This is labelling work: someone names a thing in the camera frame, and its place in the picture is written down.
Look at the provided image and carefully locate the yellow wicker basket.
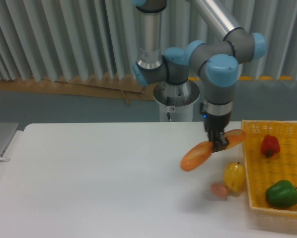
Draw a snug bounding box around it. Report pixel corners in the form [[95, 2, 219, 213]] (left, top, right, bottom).
[[241, 120, 297, 219]]

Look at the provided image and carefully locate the brown cardboard sheet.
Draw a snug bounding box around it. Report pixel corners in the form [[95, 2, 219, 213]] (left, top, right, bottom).
[[0, 76, 155, 105]]

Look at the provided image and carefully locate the red bell pepper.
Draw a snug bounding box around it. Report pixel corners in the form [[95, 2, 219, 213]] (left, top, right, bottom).
[[261, 135, 281, 158]]

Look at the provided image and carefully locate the black cable on pedestal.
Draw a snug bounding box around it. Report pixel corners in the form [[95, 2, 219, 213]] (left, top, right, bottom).
[[166, 97, 173, 122]]

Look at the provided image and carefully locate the orange baguette bread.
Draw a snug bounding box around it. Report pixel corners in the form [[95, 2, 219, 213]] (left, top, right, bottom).
[[180, 129, 246, 172]]

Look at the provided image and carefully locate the yellow bell pepper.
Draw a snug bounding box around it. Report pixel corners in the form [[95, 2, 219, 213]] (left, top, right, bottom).
[[223, 162, 245, 193]]

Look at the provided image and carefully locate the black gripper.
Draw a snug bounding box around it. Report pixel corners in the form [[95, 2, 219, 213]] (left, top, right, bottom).
[[203, 112, 231, 152]]

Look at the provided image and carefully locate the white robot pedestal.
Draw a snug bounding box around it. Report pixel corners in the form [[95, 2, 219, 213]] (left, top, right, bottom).
[[153, 80, 200, 122]]

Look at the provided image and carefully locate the brown egg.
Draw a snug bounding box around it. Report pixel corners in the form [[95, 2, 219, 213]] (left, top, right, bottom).
[[211, 183, 229, 199]]

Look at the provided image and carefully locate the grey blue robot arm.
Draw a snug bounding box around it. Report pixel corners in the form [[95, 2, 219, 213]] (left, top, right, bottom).
[[133, 0, 267, 152]]

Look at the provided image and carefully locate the green bell pepper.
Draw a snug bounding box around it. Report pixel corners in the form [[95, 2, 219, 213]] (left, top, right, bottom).
[[265, 180, 297, 208]]

